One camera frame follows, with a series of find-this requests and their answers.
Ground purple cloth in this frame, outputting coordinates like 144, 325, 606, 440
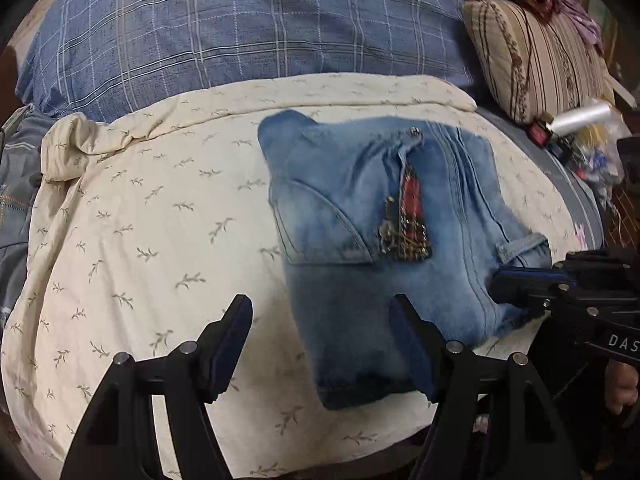
547, 0, 606, 53

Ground blue plaid bedspread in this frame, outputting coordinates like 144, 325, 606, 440
15, 0, 478, 123

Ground striped beige pillow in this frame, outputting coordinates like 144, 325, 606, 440
462, 0, 617, 126

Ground cream leaf-print blanket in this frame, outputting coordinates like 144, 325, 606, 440
0, 72, 586, 480

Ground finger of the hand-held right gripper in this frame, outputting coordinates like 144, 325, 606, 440
490, 249, 640, 321

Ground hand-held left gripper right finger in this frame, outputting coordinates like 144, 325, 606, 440
389, 294, 583, 480

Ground brown wooden headboard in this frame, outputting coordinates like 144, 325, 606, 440
0, 42, 31, 111

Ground blue denim pants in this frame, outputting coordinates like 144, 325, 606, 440
257, 109, 553, 411

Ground white plastic roll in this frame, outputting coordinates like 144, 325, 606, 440
547, 99, 621, 138

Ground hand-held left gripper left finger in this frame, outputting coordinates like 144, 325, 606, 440
65, 294, 254, 480

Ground red and black small box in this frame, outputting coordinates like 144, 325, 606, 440
527, 116, 554, 149

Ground bag of colourful small things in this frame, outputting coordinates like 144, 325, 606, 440
547, 130, 623, 207

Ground person's right hand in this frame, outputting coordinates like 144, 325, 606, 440
604, 361, 640, 428

